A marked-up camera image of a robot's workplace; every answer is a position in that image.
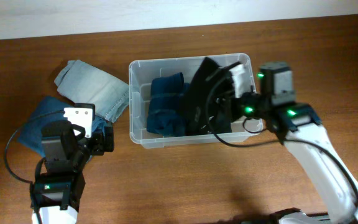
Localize dark blue folded jeans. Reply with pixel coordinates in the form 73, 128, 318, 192
17, 96, 111, 157

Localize light blue folded jeans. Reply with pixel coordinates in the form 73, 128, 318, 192
54, 60, 129, 123

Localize dark teal cloth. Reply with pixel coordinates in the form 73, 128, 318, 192
146, 72, 189, 137

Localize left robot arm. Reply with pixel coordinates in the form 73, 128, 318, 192
29, 120, 114, 223

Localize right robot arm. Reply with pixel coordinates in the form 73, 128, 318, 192
210, 62, 358, 223

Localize black taped cloth bundle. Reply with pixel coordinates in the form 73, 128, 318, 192
188, 93, 232, 135

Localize clear plastic storage container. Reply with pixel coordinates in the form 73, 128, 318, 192
129, 53, 257, 149

